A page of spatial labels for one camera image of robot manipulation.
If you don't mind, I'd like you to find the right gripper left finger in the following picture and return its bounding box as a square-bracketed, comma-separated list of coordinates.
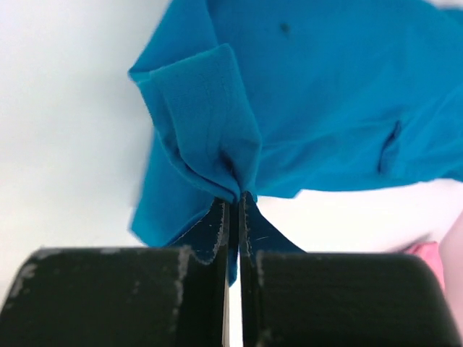
[1, 200, 229, 346]

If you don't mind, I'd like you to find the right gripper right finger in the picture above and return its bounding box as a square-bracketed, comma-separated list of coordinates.
[237, 194, 462, 346]

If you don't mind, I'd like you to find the blue t shirt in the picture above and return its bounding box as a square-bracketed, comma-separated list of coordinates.
[127, 0, 463, 288]

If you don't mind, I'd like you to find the pink folded t shirt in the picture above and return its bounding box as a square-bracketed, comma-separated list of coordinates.
[404, 241, 445, 291]

